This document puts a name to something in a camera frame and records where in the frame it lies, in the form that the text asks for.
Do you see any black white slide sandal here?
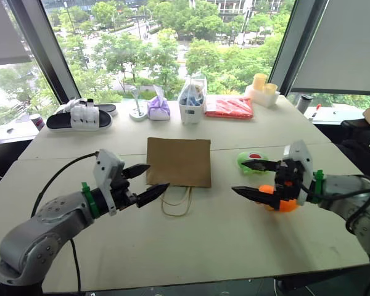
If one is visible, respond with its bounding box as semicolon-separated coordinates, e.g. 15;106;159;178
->
60;97;118;117
46;102;113;132

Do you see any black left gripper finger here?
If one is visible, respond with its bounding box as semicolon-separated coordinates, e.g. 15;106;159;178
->
123;163;151;180
136;182;171;208

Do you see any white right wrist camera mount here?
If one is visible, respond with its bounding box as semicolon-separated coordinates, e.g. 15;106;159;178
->
281;139;315;207

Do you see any white box with plastic bag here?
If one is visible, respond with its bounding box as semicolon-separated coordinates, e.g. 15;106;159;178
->
177;75;208;125

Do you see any red plastic packet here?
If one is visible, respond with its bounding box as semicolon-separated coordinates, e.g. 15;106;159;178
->
203;96;255;121

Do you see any orange toy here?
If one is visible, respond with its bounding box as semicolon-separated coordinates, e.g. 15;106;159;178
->
258;184;298;214

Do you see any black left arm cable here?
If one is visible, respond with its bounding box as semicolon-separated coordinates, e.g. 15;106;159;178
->
30;151;100;292

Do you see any grey cylindrical bottle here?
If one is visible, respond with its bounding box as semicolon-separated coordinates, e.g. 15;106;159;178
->
296;93;315;115

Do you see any red marker pen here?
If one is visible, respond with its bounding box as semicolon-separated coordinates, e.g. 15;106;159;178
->
308;104;323;120

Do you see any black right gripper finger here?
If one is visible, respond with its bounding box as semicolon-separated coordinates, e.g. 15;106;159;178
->
240;158;280;174
231;185;280;211

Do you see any white foam tray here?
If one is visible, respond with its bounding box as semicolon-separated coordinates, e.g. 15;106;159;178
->
244;83;281;109

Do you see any grey roller blind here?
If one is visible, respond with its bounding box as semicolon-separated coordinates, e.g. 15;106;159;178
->
290;0;370;97
0;0;32;67

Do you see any green toy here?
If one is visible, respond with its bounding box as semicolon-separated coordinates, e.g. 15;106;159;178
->
236;150;269;176

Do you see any seated person in dark clothes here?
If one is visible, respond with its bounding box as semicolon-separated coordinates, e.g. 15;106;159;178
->
335;104;370;187

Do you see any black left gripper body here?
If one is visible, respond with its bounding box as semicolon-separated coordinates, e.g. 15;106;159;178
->
110;168;140;212

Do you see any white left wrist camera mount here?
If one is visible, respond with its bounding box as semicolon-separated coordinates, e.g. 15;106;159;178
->
92;149;126;216

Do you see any red white can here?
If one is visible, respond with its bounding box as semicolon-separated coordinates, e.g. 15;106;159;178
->
30;113;47;132

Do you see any brown paper bag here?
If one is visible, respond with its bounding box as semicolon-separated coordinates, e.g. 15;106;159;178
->
145;137;212;217

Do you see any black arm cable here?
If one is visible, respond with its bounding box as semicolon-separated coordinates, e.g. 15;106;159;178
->
301;174;370;234
30;151;100;292

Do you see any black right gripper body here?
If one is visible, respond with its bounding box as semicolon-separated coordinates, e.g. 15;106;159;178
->
272;160;306;212

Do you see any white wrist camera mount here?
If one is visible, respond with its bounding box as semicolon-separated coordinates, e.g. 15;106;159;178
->
281;139;315;207
92;149;126;216

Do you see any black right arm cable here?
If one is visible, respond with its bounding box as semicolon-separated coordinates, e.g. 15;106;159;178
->
301;174;370;234

